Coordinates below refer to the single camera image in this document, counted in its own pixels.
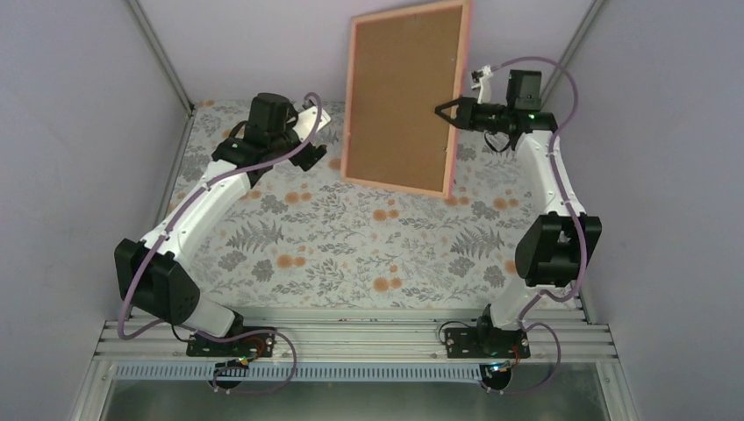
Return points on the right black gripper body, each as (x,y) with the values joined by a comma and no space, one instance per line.
(490,123)

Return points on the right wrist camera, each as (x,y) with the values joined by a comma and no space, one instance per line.
(480,83)

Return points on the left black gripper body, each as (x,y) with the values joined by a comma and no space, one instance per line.
(303,158)

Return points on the floral table cloth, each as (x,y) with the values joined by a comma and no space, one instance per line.
(308,239)

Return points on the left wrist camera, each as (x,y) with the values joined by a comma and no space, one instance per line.
(306,120)

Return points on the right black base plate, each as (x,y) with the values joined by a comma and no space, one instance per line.
(468,343)

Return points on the grey slotted cable duct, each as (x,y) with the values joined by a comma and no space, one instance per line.
(303,372)

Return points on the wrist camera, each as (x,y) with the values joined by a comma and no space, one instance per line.
(480,83)
(306,120)

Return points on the pink photo frame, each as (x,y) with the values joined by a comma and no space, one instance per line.
(407,99)

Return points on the brown cardboard backing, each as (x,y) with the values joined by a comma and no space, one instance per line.
(404,96)

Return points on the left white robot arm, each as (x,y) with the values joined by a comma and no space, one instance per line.
(154,271)

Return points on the right aluminium corner post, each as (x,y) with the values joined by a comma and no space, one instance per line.
(568,24)

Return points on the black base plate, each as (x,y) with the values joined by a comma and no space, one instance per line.
(259,344)
(468,343)

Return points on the aluminium corner post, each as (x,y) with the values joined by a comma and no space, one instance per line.
(568,24)
(146,27)

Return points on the aluminium rail base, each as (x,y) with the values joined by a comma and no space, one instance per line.
(369,336)

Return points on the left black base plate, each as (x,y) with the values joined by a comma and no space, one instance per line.
(259,344)

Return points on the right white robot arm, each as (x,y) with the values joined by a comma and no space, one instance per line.
(552,257)

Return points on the left aluminium corner post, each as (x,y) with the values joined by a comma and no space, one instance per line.
(146,27)

